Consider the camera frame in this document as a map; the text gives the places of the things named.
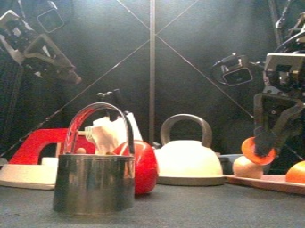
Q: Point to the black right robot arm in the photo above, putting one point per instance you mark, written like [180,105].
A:
[296,35]

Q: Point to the beige toy egg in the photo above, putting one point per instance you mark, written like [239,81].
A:
[247,170]

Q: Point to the wooden cutting board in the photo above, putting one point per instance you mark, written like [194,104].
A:
[269,182]

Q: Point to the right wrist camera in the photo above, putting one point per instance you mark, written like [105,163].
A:
[237,75]

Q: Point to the red toy apple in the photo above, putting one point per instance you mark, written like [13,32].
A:
[146,166]

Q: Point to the red white toy iron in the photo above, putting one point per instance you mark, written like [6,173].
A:
[35,142]

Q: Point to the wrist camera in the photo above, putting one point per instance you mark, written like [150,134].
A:
[237,75]
[50,19]

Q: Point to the white paper napkins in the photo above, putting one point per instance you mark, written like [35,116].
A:
[108,133]

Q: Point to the grey toy pan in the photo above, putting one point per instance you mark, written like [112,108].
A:
[227,163]

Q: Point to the orange toy fruit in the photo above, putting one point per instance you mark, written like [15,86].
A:
[297,173]

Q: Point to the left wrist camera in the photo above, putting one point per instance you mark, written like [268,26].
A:
[50,19]

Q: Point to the vertical metal frame pole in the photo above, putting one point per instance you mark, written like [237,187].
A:
[152,104]

